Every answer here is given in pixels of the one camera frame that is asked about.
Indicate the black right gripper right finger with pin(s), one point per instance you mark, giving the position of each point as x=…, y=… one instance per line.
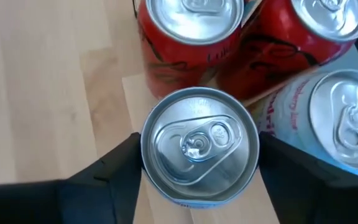
x=309, y=193

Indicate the pale sparkling water can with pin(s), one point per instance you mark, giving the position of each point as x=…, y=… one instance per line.
x=199, y=146

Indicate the silver can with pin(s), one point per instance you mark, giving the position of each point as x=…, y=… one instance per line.
x=322, y=124

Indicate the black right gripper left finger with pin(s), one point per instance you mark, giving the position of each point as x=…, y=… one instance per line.
x=98, y=193

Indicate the red soda can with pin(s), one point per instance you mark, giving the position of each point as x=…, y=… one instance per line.
x=284, y=53
x=179, y=59

